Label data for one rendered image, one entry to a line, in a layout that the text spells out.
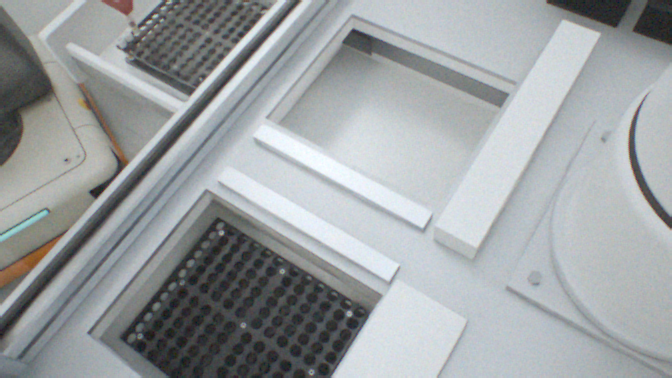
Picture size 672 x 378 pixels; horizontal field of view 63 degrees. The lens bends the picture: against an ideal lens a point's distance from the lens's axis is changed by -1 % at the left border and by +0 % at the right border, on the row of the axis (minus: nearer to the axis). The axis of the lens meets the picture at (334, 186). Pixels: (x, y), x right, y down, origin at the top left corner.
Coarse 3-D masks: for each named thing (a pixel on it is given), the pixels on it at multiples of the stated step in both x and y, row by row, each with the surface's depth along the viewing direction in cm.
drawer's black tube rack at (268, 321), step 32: (224, 256) 65; (256, 256) 65; (192, 288) 64; (224, 288) 66; (256, 288) 63; (288, 288) 62; (320, 288) 65; (160, 320) 63; (192, 320) 62; (224, 320) 61; (256, 320) 64; (288, 320) 61; (320, 320) 64; (352, 320) 62; (160, 352) 60; (192, 352) 63; (224, 352) 60; (256, 352) 59; (288, 352) 59; (320, 352) 62
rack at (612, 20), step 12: (552, 0) 72; (564, 0) 72; (576, 0) 72; (588, 0) 71; (600, 0) 71; (612, 0) 68; (624, 0) 71; (576, 12) 71; (588, 12) 70; (600, 12) 70; (612, 12) 70; (624, 12) 70; (612, 24) 69
